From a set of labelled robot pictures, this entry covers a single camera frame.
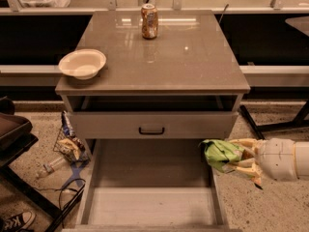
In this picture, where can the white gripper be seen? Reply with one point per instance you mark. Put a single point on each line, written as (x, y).
(277, 159)

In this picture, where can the green rice chip bag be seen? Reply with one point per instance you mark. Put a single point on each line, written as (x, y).
(219, 153)

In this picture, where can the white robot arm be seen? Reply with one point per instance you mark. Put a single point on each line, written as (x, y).
(301, 157)

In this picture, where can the grey drawer cabinet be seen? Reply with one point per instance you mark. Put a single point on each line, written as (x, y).
(188, 67)

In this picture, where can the open bottom drawer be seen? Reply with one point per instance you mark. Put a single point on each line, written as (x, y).
(150, 185)

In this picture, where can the blue snack bag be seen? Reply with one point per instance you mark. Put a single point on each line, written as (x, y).
(66, 126)

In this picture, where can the orange soda can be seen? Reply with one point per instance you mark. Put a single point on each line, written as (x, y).
(149, 21)

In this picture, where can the white bowl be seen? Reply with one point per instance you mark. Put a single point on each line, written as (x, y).
(82, 64)

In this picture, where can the clear plastic bottle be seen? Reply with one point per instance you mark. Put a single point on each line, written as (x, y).
(51, 167)

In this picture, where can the black chair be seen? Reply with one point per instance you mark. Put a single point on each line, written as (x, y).
(15, 139)

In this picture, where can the black sneaker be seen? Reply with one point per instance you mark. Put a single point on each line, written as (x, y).
(18, 223)

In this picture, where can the middle drawer with handle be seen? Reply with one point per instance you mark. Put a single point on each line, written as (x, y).
(145, 125)

